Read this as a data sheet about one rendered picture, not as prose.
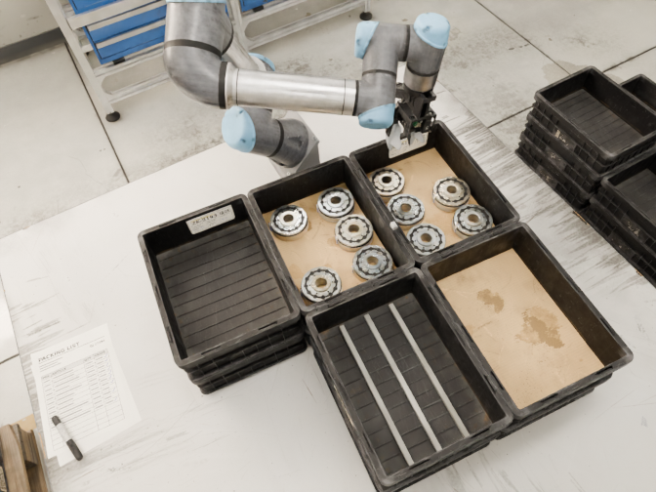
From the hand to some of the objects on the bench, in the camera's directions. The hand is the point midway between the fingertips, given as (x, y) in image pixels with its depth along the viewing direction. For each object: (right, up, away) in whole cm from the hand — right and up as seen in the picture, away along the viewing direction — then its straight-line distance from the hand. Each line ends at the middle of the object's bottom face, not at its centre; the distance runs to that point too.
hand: (399, 142), depth 137 cm
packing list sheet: (-83, -65, 0) cm, 106 cm away
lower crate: (-1, -65, -6) cm, 65 cm away
